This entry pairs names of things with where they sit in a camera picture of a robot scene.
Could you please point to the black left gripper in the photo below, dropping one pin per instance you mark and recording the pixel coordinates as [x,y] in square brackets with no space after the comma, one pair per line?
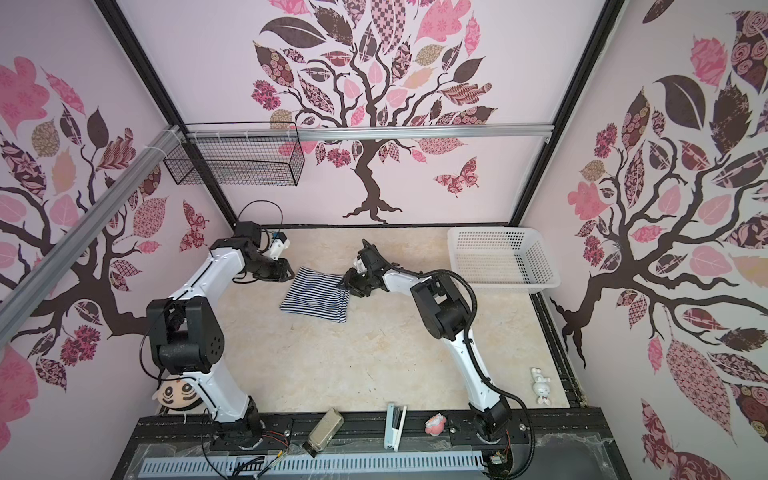
[281,274]

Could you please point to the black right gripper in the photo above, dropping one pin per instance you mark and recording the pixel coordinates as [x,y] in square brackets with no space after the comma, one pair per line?
[353,285]

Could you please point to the blue white striped tank top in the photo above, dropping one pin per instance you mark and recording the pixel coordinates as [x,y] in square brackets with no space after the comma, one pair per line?
[317,294]

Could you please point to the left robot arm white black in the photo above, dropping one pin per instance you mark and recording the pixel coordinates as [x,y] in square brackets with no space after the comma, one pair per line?
[187,342]

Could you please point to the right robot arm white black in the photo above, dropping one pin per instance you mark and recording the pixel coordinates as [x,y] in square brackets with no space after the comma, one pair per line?
[447,307]

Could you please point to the white plastic laundry basket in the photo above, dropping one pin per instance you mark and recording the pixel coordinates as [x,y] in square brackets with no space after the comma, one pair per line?
[502,258]

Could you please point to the white stapler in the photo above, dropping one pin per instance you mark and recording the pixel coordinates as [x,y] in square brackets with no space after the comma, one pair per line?
[394,425]

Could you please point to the cartoon doll head toy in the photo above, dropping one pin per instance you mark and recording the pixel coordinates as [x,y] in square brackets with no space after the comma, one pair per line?
[177,395]

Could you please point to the tan rectangular box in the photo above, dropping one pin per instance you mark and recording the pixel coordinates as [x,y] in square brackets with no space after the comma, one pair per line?
[322,434]

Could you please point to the pink white small toy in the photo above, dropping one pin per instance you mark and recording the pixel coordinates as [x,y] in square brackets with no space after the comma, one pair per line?
[435,425]

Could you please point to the small white figurine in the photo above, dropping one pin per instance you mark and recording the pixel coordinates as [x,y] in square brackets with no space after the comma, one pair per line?
[541,386]

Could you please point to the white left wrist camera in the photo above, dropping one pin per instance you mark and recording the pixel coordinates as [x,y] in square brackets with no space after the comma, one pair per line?
[278,245]

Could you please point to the black wire basket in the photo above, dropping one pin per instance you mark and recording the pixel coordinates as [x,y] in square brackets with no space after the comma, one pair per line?
[262,153]

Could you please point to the aluminium rail back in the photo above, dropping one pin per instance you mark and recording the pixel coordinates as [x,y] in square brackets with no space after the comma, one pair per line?
[535,130]

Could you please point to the aluminium rail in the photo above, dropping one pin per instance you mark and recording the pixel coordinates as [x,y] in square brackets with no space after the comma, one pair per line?
[535,130]
[19,305]

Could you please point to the white slotted cable duct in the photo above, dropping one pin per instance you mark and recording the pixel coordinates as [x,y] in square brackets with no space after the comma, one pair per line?
[305,465]

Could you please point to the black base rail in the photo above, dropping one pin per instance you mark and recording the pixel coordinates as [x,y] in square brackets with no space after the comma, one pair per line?
[570,443]

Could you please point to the aluminium rail left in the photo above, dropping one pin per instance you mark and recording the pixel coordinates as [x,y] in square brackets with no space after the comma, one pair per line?
[19,305]

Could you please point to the black corner frame post right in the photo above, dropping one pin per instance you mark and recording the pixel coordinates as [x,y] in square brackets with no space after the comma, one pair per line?
[607,20]

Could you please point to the black corner frame post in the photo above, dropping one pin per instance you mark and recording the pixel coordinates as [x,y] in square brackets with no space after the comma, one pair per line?
[120,27]
[607,20]

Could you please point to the black corner frame post left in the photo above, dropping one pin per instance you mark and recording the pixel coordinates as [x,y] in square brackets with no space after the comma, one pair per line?
[120,27]

